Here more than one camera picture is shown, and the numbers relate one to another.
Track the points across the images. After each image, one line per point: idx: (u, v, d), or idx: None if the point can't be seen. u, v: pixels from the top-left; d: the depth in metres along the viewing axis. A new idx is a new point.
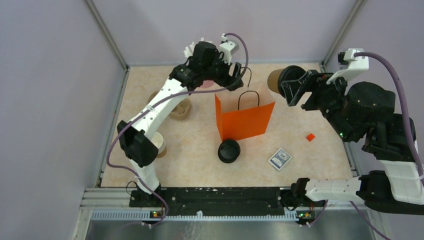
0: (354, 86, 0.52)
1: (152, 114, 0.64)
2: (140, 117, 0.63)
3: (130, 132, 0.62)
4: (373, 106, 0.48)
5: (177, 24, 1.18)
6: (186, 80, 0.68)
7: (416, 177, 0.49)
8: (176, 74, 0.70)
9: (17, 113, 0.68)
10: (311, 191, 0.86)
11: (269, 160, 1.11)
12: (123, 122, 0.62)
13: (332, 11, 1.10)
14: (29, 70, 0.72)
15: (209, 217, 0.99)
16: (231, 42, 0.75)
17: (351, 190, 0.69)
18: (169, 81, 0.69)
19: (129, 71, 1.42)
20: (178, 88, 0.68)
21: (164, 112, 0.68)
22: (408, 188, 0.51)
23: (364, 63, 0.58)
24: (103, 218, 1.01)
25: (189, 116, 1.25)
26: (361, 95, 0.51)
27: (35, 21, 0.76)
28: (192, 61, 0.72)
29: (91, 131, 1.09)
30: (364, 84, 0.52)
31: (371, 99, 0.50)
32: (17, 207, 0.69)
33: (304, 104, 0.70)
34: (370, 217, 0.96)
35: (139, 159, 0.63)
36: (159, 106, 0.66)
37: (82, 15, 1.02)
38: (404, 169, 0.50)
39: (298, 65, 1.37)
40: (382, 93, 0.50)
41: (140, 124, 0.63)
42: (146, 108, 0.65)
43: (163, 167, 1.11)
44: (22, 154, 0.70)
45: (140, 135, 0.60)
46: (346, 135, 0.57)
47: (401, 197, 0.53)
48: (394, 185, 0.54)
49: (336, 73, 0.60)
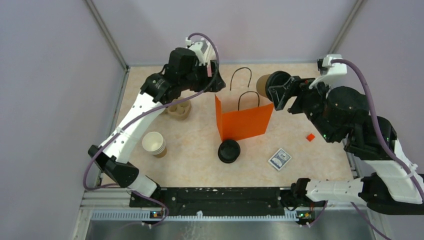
0: (333, 89, 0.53)
1: (123, 138, 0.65)
2: (110, 142, 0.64)
3: (103, 157, 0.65)
4: (350, 109, 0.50)
5: (177, 24, 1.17)
6: (159, 92, 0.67)
7: (404, 176, 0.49)
8: (149, 87, 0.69)
9: (17, 113, 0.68)
10: (311, 191, 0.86)
11: (269, 160, 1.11)
12: (94, 147, 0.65)
13: (332, 12, 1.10)
14: (29, 70, 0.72)
15: (209, 217, 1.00)
16: (198, 43, 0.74)
17: (353, 191, 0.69)
18: (141, 95, 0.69)
19: (129, 71, 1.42)
20: (150, 104, 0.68)
21: (138, 132, 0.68)
22: (402, 188, 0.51)
23: (343, 68, 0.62)
24: (103, 218, 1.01)
25: (189, 116, 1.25)
26: (340, 98, 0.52)
27: (35, 21, 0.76)
28: (167, 71, 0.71)
29: (91, 132, 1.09)
30: (341, 88, 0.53)
31: (347, 102, 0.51)
32: (17, 207, 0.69)
33: (290, 107, 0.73)
34: (370, 217, 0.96)
35: (116, 182, 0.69)
36: (129, 128, 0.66)
37: (82, 15, 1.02)
38: (391, 170, 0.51)
39: (298, 65, 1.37)
40: (359, 95, 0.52)
41: (111, 148, 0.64)
42: (116, 130, 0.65)
43: (163, 167, 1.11)
44: (22, 154, 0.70)
45: (111, 161, 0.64)
46: (329, 136, 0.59)
47: (399, 197, 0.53)
48: (390, 186, 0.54)
49: (316, 80, 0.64)
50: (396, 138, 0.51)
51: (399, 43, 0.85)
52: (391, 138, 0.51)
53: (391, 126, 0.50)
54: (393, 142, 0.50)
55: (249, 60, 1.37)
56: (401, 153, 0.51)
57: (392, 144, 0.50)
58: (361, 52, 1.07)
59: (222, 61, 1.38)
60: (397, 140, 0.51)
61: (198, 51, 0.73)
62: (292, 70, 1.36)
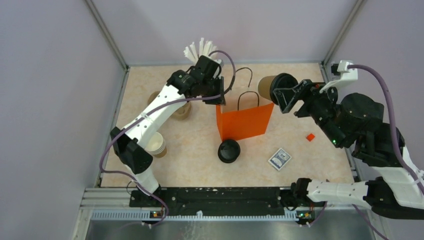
0: (346, 97, 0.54)
1: (146, 123, 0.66)
2: (133, 125, 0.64)
3: (124, 138, 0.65)
4: (364, 116, 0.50)
5: (177, 24, 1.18)
6: (183, 87, 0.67)
7: (411, 181, 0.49)
8: (174, 81, 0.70)
9: (17, 113, 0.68)
10: (313, 192, 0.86)
11: (269, 160, 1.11)
12: (117, 128, 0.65)
13: (332, 12, 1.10)
14: (29, 70, 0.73)
15: (209, 217, 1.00)
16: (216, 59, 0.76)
17: (359, 194, 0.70)
18: (167, 87, 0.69)
19: (129, 71, 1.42)
20: (175, 95, 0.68)
21: (160, 119, 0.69)
22: (408, 193, 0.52)
23: (355, 74, 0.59)
24: (103, 218, 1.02)
25: (189, 116, 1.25)
26: (353, 105, 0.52)
27: (35, 20, 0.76)
28: (193, 70, 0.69)
29: (91, 131, 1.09)
30: (356, 95, 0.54)
31: (362, 109, 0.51)
32: (17, 206, 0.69)
33: (298, 111, 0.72)
34: (370, 217, 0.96)
35: (132, 167, 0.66)
36: (154, 114, 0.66)
37: (82, 15, 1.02)
38: (397, 174, 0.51)
39: (298, 65, 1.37)
40: (372, 104, 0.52)
41: (134, 131, 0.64)
42: (141, 115, 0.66)
43: (163, 167, 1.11)
44: (21, 154, 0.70)
45: (132, 142, 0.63)
46: (339, 142, 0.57)
47: (403, 202, 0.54)
48: (396, 190, 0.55)
49: (329, 84, 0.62)
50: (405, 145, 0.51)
51: (398, 43, 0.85)
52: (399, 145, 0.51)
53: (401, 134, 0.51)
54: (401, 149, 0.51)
55: (249, 59, 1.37)
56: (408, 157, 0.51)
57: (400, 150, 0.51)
58: (361, 52, 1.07)
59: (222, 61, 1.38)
60: (405, 146, 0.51)
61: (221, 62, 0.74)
62: (292, 70, 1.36)
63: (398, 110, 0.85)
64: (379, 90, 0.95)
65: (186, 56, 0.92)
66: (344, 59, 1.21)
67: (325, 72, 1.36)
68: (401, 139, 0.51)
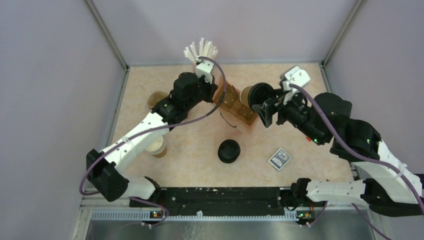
0: (318, 96, 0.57)
1: (127, 147, 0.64)
2: (113, 149, 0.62)
3: (101, 162, 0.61)
4: (331, 114, 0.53)
5: (177, 25, 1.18)
6: (168, 116, 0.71)
7: (394, 176, 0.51)
8: (159, 110, 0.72)
9: (17, 114, 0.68)
10: (312, 191, 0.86)
11: (269, 160, 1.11)
12: (94, 151, 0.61)
13: (332, 12, 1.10)
14: (29, 70, 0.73)
15: (209, 217, 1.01)
16: (208, 63, 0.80)
17: (355, 193, 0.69)
18: (151, 114, 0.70)
19: (129, 71, 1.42)
20: (159, 123, 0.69)
21: (141, 144, 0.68)
22: (397, 189, 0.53)
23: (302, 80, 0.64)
24: (103, 218, 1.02)
25: (189, 116, 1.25)
26: (322, 103, 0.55)
27: (36, 21, 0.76)
28: (174, 95, 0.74)
29: (90, 132, 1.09)
30: (327, 94, 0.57)
31: (330, 107, 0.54)
32: (17, 206, 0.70)
33: (278, 120, 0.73)
34: (369, 217, 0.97)
35: (105, 193, 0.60)
36: (135, 139, 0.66)
37: (82, 15, 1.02)
38: (381, 171, 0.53)
39: (298, 65, 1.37)
40: (342, 101, 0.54)
41: (112, 155, 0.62)
42: (122, 139, 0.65)
43: (163, 167, 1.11)
44: (21, 154, 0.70)
45: (110, 167, 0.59)
46: (320, 140, 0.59)
47: (396, 198, 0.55)
48: (387, 188, 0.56)
49: (287, 96, 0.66)
50: (380, 139, 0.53)
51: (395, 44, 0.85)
52: (375, 139, 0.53)
53: (373, 128, 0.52)
54: (377, 143, 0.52)
55: (249, 60, 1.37)
56: (388, 153, 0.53)
57: (376, 145, 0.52)
58: (359, 52, 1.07)
59: (222, 62, 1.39)
60: (382, 141, 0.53)
61: (204, 71, 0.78)
62: None
63: (397, 110, 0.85)
64: (378, 90, 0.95)
65: (186, 56, 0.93)
66: (344, 60, 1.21)
67: (325, 71, 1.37)
68: (374, 133, 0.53)
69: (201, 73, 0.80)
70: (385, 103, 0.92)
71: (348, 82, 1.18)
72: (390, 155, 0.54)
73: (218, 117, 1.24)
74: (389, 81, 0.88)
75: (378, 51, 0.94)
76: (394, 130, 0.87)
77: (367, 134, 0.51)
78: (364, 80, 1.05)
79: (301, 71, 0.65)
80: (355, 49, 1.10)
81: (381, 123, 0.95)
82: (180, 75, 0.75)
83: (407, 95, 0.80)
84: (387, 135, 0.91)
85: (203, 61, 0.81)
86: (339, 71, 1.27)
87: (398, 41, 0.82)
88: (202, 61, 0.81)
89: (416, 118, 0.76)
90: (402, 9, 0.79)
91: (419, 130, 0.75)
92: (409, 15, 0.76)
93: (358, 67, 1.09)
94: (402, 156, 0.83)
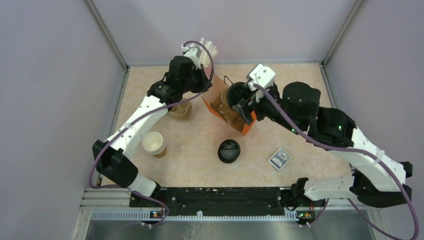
0: (286, 86, 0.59)
1: (131, 132, 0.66)
2: (118, 136, 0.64)
3: (109, 151, 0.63)
4: (299, 101, 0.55)
5: (177, 25, 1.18)
6: (165, 96, 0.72)
7: (372, 163, 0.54)
8: (155, 91, 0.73)
9: (17, 114, 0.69)
10: (308, 190, 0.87)
11: (269, 160, 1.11)
12: (98, 142, 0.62)
13: (332, 13, 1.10)
14: (29, 70, 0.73)
15: (209, 217, 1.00)
16: (193, 49, 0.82)
17: (345, 186, 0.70)
18: (148, 98, 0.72)
19: (129, 71, 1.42)
20: (156, 105, 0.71)
21: (144, 129, 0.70)
22: (379, 178, 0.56)
23: (267, 78, 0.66)
24: (103, 218, 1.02)
25: (189, 116, 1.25)
26: (291, 92, 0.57)
27: (35, 21, 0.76)
28: (169, 76, 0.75)
29: (90, 132, 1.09)
30: (295, 84, 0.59)
31: (299, 95, 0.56)
32: (17, 206, 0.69)
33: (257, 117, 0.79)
34: (370, 217, 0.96)
35: (119, 178, 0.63)
36: (137, 123, 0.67)
37: (82, 15, 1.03)
38: (359, 159, 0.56)
39: (298, 65, 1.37)
40: (311, 90, 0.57)
41: (118, 142, 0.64)
42: (124, 125, 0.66)
43: (163, 167, 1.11)
44: (20, 155, 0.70)
45: (118, 154, 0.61)
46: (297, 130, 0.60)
47: (381, 187, 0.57)
48: (371, 178, 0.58)
49: (258, 95, 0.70)
50: (354, 126, 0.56)
51: (392, 44, 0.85)
52: (350, 127, 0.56)
53: (347, 116, 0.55)
54: (352, 130, 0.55)
55: (249, 60, 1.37)
56: (364, 140, 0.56)
57: (351, 132, 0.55)
58: (358, 53, 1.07)
59: (222, 62, 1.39)
60: (356, 128, 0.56)
61: (192, 56, 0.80)
62: (292, 70, 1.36)
63: (397, 110, 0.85)
64: (378, 90, 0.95)
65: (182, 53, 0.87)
66: (343, 60, 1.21)
67: (325, 71, 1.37)
68: (348, 121, 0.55)
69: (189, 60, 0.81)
70: (385, 103, 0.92)
71: (348, 81, 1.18)
72: (366, 142, 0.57)
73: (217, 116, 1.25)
74: (388, 81, 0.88)
75: (378, 51, 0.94)
76: (394, 129, 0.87)
77: (339, 121, 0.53)
78: (364, 80, 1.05)
79: (264, 68, 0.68)
80: (355, 49, 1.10)
81: (381, 123, 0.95)
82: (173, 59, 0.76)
83: (407, 95, 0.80)
84: (387, 135, 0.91)
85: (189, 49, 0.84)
86: (339, 71, 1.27)
87: (398, 42, 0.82)
88: (189, 48, 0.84)
89: (416, 117, 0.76)
90: (401, 10, 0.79)
91: (419, 130, 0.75)
92: (409, 16, 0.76)
93: (358, 67, 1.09)
94: (401, 155, 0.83)
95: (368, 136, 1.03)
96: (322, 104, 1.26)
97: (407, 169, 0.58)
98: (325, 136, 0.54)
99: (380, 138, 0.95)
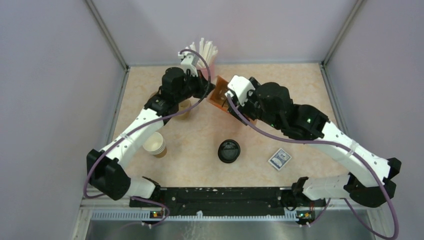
0: (261, 85, 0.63)
1: (127, 142, 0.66)
2: (114, 146, 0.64)
3: (103, 161, 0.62)
4: (268, 97, 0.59)
5: (177, 25, 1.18)
6: (161, 110, 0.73)
7: (347, 154, 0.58)
8: (152, 105, 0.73)
9: (17, 113, 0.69)
10: (307, 189, 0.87)
11: (269, 160, 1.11)
12: (94, 151, 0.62)
13: (331, 13, 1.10)
14: (29, 70, 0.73)
15: (209, 217, 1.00)
16: (189, 56, 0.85)
17: (340, 184, 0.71)
18: (145, 110, 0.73)
19: (129, 71, 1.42)
20: (153, 116, 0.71)
21: (140, 139, 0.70)
22: (359, 169, 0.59)
23: (243, 85, 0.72)
24: (103, 218, 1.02)
25: (189, 116, 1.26)
26: (262, 90, 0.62)
27: (36, 21, 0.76)
28: (163, 91, 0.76)
29: (90, 132, 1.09)
30: (266, 84, 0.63)
31: (267, 93, 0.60)
32: (16, 207, 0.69)
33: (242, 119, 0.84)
34: (370, 217, 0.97)
35: (111, 190, 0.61)
36: (134, 134, 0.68)
37: (83, 15, 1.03)
38: (337, 152, 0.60)
39: (298, 65, 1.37)
40: (279, 87, 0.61)
41: (114, 152, 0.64)
42: (121, 136, 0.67)
43: (163, 167, 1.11)
44: (19, 155, 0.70)
45: (113, 163, 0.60)
46: (275, 124, 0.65)
47: (364, 182, 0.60)
48: (357, 173, 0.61)
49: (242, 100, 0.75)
50: (327, 120, 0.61)
51: (392, 45, 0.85)
52: (322, 121, 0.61)
53: (319, 112, 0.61)
54: (323, 124, 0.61)
55: (250, 60, 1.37)
56: (338, 134, 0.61)
57: (322, 125, 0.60)
58: (358, 53, 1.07)
59: (222, 62, 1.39)
60: (329, 122, 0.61)
61: (189, 65, 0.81)
62: (292, 70, 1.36)
63: (397, 110, 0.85)
64: (378, 90, 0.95)
65: (179, 58, 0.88)
66: (343, 60, 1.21)
67: (324, 72, 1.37)
68: (319, 115, 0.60)
69: (186, 68, 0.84)
70: (385, 103, 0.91)
71: (348, 82, 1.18)
72: (341, 135, 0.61)
73: (217, 117, 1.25)
74: (388, 81, 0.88)
75: (378, 52, 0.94)
76: (394, 129, 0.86)
77: (310, 115, 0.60)
78: (364, 80, 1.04)
79: (239, 78, 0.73)
80: (355, 48, 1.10)
81: (380, 123, 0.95)
82: (167, 71, 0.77)
83: (406, 95, 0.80)
84: (387, 135, 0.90)
85: (185, 56, 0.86)
86: (339, 71, 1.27)
87: (398, 42, 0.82)
88: (185, 55, 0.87)
89: (415, 117, 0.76)
90: (401, 10, 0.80)
91: (418, 130, 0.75)
92: (408, 16, 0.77)
93: (357, 67, 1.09)
94: (401, 155, 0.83)
95: (368, 136, 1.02)
96: (322, 104, 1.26)
97: (393, 166, 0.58)
98: (296, 128, 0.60)
99: (380, 138, 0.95)
